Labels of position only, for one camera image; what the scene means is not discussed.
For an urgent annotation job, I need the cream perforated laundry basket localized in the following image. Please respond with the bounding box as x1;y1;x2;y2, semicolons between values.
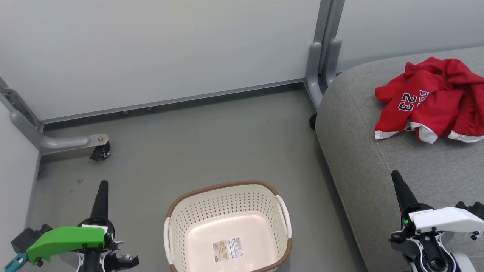
163;180;293;272

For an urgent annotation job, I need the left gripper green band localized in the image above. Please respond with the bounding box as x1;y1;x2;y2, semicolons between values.
11;180;140;272

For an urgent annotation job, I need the grey metal diagonal frame bar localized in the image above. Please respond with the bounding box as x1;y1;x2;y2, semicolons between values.
0;77;43;131

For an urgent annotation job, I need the grey metal partition post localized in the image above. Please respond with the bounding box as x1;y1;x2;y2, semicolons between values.
304;0;345;111

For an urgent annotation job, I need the black cable teal plug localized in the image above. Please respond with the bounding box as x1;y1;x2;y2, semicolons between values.
4;252;29;272

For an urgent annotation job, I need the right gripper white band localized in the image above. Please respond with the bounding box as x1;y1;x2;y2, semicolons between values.
389;170;484;272

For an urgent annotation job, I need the plain red garment white trim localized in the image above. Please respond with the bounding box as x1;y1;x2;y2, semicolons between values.
405;57;484;144

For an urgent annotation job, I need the grey fabric sofa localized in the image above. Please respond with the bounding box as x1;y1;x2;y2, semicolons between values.
316;46;484;272

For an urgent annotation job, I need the grey metal partition foot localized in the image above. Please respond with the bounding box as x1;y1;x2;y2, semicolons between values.
10;110;110;155

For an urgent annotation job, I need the paper product label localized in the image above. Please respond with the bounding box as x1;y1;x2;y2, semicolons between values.
212;237;245;262

